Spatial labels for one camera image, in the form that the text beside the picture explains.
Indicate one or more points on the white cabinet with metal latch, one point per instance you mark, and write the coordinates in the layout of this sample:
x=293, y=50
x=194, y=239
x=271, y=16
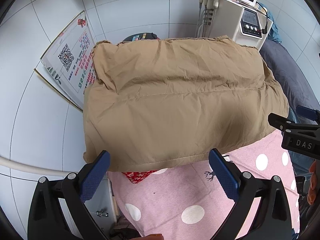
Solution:
x=98, y=205

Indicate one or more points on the person's right hand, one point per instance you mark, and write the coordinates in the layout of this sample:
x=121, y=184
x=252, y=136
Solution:
x=315, y=185

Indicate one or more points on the person's left hand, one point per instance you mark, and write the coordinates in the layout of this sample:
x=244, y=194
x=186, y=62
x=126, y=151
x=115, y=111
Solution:
x=153, y=237

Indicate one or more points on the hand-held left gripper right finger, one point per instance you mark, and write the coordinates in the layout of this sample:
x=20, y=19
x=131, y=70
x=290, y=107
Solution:
x=223, y=173

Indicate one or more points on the tan puffer jacket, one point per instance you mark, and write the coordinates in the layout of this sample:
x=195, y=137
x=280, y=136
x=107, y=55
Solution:
x=175, y=100

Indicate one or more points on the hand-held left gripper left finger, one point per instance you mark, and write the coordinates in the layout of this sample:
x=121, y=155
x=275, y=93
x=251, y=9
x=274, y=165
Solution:
x=96, y=173

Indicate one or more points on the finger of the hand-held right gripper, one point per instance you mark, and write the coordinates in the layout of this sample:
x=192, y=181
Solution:
x=287, y=126
x=308, y=113

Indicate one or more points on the red floral pillow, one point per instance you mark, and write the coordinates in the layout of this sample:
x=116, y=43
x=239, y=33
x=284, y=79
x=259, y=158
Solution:
x=138, y=176

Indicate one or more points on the grey quilt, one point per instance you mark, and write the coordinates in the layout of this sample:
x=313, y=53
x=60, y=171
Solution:
x=287, y=67

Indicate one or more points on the black round device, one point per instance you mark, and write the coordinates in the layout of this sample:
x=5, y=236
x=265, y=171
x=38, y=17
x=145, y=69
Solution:
x=136, y=37

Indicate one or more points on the blue cloth pile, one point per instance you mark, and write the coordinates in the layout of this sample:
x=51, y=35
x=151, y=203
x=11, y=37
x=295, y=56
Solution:
x=273, y=27

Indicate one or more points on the printed sign board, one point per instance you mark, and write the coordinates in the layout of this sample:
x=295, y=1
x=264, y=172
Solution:
x=72, y=55

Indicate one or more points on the white machine with screen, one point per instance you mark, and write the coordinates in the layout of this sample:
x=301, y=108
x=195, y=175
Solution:
x=230, y=17

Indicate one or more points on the pink polka dot bed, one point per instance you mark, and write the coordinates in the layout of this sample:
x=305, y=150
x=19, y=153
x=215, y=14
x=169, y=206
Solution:
x=175, y=197

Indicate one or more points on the white pipe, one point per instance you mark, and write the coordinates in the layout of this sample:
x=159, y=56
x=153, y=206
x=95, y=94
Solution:
x=30, y=167

